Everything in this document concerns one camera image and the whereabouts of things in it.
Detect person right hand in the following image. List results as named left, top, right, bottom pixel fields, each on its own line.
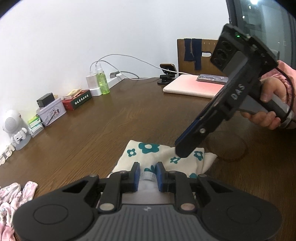
left=241, top=61, right=295, bottom=130

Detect phone on black stand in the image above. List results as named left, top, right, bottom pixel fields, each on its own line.
left=157, top=63, right=177, bottom=85

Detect pink laptop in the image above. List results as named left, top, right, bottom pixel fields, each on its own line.
left=163, top=74, right=224, bottom=99

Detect red black box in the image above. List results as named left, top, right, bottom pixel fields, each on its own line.
left=62, top=90, right=92, bottom=110

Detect wooden chair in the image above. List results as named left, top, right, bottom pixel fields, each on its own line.
left=177, top=38, right=225, bottom=76

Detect white floral tin box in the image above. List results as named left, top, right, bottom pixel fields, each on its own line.
left=36, top=98, right=66, bottom=126

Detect pink floral garment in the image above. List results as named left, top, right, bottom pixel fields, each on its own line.
left=0, top=181, right=38, bottom=240

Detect white power strip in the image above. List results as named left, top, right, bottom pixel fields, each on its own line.
left=86, top=73, right=125, bottom=97

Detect white letter blocks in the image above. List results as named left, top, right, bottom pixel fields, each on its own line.
left=0, top=144, right=16, bottom=165

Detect green spray bottle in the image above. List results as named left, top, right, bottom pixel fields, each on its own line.
left=96, top=63, right=110, bottom=95

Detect cream teal flower garment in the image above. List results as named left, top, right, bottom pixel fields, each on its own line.
left=112, top=140, right=217, bottom=204

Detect black charger block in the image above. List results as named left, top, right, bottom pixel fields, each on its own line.
left=37, top=93, right=55, bottom=108

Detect white robot speaker figure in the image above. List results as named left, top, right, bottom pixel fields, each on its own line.
left=3, top=110, right=31, bottom=151

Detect glasses case on laptop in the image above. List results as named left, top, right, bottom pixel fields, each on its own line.
left=197, top=74, right=228, bottom=85

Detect stack of small packets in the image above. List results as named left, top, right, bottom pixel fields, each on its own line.
left=27, top=115, right=44, bottom=138

